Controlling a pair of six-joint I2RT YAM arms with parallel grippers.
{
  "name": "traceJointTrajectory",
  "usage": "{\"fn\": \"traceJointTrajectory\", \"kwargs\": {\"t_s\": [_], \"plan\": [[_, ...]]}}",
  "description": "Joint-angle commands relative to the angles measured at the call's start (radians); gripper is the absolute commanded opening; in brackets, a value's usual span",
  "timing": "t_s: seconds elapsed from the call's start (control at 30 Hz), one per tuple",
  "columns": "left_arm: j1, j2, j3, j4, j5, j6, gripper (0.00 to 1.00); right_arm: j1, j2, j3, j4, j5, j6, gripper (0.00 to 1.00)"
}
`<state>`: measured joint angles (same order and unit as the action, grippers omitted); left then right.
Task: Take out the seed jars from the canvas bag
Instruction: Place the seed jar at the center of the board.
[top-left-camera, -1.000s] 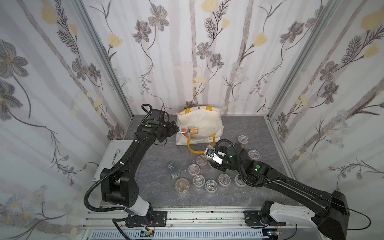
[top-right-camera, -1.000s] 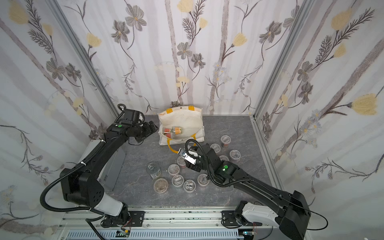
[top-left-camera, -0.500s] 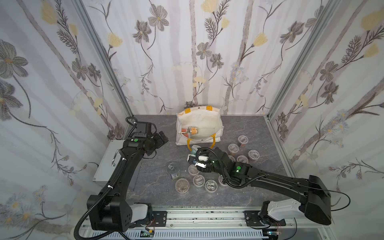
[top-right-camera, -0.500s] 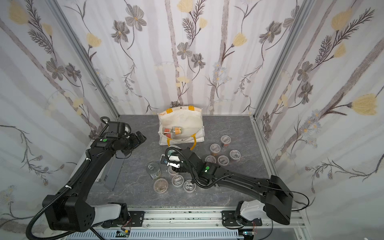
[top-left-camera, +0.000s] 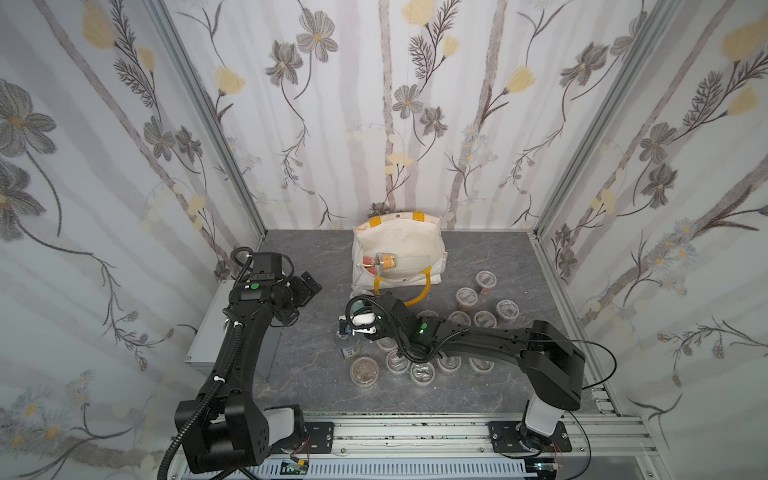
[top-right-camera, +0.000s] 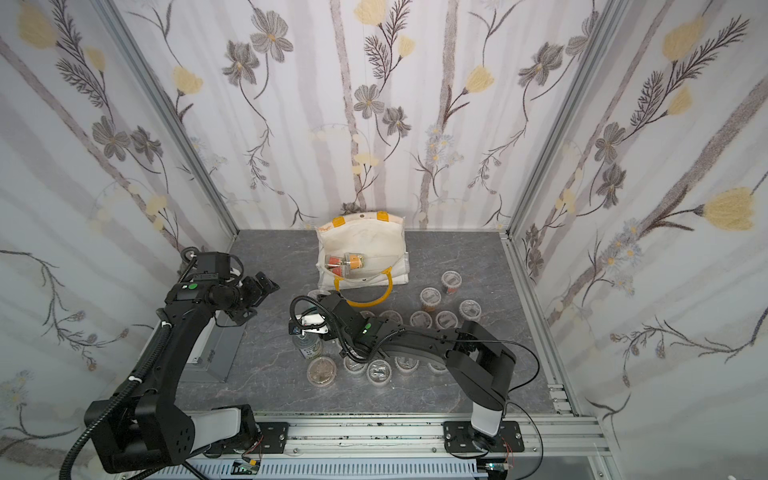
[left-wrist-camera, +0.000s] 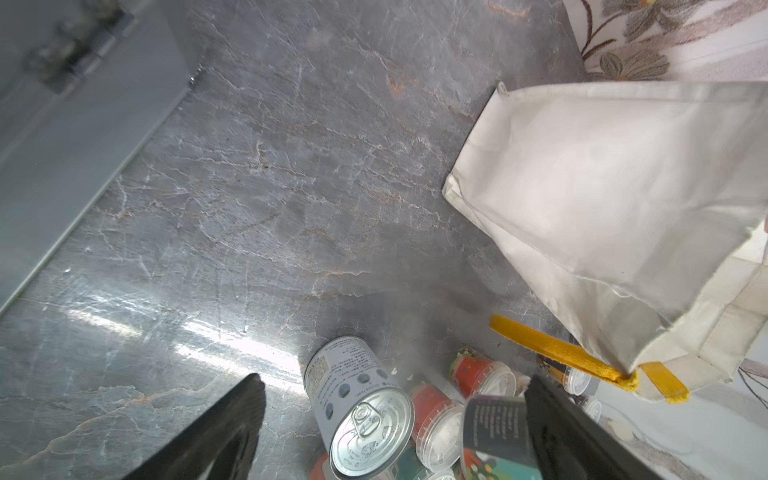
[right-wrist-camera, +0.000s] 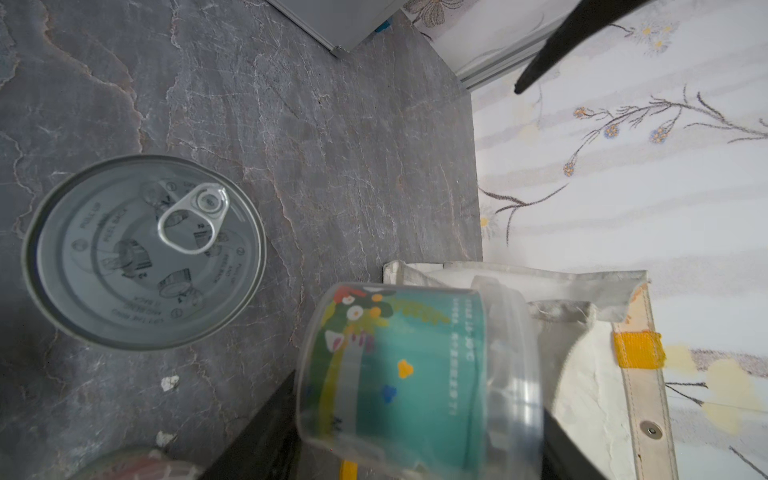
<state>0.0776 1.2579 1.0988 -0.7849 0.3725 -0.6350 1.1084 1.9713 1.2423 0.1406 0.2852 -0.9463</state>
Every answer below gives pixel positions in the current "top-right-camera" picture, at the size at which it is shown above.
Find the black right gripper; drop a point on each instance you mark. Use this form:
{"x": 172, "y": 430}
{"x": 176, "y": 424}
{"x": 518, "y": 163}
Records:
{"x": 324, "y": 312}

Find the clear jar dark seeds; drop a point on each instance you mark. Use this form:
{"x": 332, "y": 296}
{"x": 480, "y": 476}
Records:
{"x": 406, "y": 365}

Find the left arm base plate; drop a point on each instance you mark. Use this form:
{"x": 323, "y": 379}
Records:
{"x": 260, "y": 438}

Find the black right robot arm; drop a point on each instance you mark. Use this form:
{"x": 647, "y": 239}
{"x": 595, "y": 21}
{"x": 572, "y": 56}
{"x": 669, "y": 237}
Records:
{"x": 482, "y": 365}

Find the silver lid jar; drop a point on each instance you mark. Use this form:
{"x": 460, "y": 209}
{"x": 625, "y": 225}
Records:
{"x": 309, "y": 345}

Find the jar row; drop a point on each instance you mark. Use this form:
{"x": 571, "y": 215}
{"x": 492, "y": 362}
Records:
{"x": 353, "y": 367}
{"x": 392, "y": 316}
{"x": 446, "y": 320}

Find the clear jar grey seeds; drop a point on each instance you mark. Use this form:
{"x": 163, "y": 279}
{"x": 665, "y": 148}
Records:
{"x": 437, "y": 368}

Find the small clear seed jar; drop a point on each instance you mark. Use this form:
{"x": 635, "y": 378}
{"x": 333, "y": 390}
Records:
{"x": 379, "y": 372}

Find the red label seed jar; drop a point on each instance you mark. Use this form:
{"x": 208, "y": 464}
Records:
{"x": 430, "y": 299}

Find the white canvas tote bag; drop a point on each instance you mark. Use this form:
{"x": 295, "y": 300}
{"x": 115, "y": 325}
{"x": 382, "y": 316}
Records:
{"x": 380, "y": 237}

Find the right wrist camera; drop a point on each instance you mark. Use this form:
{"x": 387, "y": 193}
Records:
{"x": 310, "y": 323}

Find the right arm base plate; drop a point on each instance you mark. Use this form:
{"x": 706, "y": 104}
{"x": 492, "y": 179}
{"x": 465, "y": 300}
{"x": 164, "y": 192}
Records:
{"x": 461, "y": 438}

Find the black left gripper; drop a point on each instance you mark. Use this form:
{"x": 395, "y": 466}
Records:
{"x": 255, "y": 289}

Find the large clear seed jar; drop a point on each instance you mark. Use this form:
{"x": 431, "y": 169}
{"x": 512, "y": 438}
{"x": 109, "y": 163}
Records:
{"x": 322, "y": 371}

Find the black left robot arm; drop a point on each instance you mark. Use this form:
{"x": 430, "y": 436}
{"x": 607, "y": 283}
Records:
{"x": 140, "y": 426}

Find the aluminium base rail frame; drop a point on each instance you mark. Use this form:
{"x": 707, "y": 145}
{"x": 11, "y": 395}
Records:
{"x": 419, "y": 446}

